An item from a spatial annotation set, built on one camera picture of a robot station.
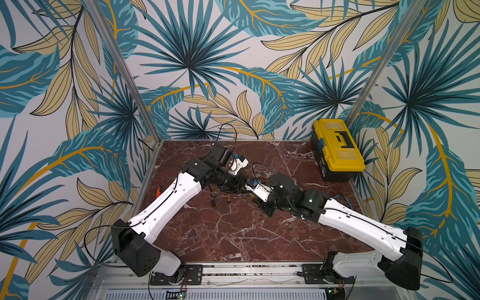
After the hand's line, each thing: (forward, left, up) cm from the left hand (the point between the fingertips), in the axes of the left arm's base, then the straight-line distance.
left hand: (249, 194), depth 68 cm
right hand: (+2, -2, -5) cm, 6 cm away
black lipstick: (+9, +9, -21) cm, 25 cm away
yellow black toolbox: (+27, -45, -9) cm, 54 cm away
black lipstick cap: (+7, +16, -23) cm, 29 cm away
